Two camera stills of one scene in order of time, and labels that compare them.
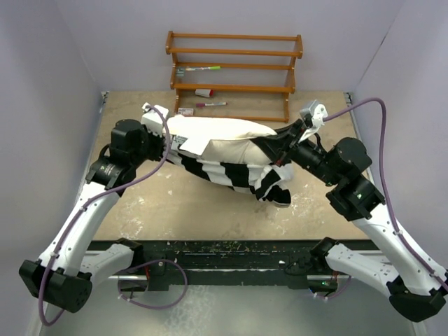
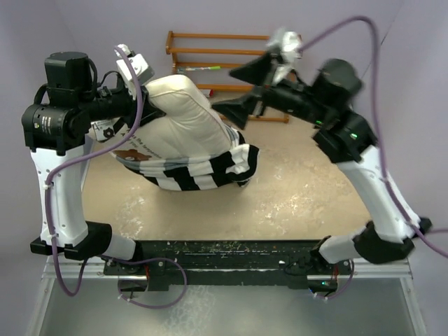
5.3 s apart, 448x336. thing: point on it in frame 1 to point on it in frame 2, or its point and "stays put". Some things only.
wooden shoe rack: (297, 54) stays put
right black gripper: (281, 138) to (238, 110)
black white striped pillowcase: (262, 178) to (236, 166)
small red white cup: (204, 92) stays put
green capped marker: (211, 68) stays put
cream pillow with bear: (229, 140) to (192, 127)
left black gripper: (155, 138) to (131, 115)
